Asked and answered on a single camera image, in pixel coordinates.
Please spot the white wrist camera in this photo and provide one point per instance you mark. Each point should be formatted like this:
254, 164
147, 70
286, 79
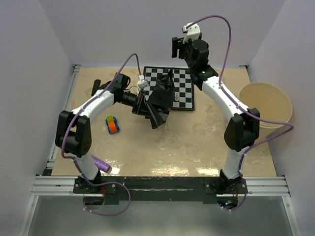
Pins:
192, 32
142, 84

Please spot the purple glitter microphone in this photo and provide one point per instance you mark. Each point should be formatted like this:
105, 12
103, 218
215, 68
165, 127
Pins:
101, 165

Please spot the aluminium front rail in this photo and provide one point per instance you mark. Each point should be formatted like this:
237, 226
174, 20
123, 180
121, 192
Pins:
63, 186

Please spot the black trash bag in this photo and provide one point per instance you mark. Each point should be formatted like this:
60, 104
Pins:
161, 99

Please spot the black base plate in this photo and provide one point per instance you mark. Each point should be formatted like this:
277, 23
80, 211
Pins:
208, 190

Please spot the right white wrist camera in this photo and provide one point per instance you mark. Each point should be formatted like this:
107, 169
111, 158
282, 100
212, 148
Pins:
192, 32

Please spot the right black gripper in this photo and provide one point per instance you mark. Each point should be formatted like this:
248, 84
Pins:
177, 44

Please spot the black white chessboard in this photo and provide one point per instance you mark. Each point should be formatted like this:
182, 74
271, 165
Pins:
182, 82

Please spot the colourful toy block car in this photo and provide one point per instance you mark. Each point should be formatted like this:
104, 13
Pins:
112, 125

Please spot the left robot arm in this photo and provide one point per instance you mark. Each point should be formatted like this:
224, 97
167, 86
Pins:
74, 134

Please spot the white chess piece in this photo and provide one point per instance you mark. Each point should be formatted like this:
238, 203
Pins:
177, 96

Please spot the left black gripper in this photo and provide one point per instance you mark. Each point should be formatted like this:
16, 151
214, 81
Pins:
139, 106

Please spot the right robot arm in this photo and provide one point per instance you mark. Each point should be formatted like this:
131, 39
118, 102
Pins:
242, 130

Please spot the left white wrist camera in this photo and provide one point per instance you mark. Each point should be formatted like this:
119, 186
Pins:
142, 84

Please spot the beige round trash bin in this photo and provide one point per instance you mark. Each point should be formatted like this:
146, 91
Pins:
272, 102

